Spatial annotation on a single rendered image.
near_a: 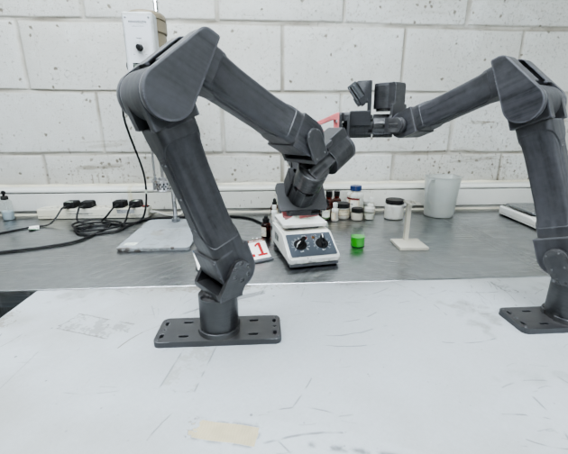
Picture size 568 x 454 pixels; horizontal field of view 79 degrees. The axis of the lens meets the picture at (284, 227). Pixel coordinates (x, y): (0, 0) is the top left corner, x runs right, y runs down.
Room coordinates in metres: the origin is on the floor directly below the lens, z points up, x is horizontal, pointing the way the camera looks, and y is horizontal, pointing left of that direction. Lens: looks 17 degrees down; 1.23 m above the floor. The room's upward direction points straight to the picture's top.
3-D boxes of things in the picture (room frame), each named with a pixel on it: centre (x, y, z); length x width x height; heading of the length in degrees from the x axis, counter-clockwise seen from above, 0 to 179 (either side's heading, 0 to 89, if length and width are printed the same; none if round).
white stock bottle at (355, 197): (1.27, -0.27, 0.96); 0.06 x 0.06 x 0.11
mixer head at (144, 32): (1.02, 0.37, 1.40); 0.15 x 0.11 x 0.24; 4
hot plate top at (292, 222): (0.90, -0.04, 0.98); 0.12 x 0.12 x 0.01; 14
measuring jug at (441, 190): (1.26, -0.58, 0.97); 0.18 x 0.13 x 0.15; 129
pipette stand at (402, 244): (0.93, -0.36, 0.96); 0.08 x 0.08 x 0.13; 2
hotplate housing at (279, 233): (0.88, -0.05, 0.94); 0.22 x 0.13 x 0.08; 14
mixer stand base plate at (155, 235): (1.03, 0.37, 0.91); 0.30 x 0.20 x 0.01; 4
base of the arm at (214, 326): (0.49, 0.11, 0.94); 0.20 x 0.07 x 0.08; 94
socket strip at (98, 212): (1.24, 0.70, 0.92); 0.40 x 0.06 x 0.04; 94
